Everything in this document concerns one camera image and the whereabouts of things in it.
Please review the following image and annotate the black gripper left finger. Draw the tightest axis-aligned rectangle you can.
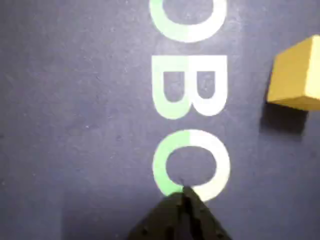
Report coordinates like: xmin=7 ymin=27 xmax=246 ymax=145
xmin=127 ymin=191 xmax=185 ymax=240

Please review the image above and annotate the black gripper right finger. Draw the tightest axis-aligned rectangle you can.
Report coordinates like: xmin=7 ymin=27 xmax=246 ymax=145
xmin=184 ymin=186 xmax=233 ymax=240

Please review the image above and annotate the yellow wooden cube block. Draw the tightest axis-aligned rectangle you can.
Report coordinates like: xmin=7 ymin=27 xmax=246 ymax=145
xmin=266 ymin=34 xmax=320 ymax=111

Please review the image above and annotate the dark mat with WOWROBO print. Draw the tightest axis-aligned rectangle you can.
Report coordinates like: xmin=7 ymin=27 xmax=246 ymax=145
xmin=0 ymin=0 xmax=320 ymax=240

